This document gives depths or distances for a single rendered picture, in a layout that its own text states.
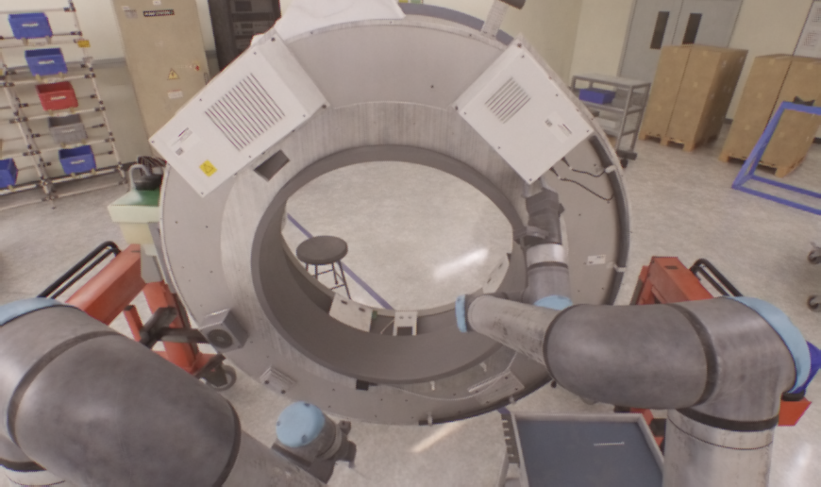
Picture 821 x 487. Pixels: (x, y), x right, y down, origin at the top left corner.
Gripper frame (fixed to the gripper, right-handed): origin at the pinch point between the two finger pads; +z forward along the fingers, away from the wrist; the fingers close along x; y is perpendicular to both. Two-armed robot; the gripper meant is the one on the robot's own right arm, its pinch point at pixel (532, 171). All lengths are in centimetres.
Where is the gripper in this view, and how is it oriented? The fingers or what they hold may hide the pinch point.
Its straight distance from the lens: 109.9
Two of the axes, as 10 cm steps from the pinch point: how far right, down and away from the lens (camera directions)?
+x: 5.8, -3.0, -7.6
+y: 8.2, 2.6, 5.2
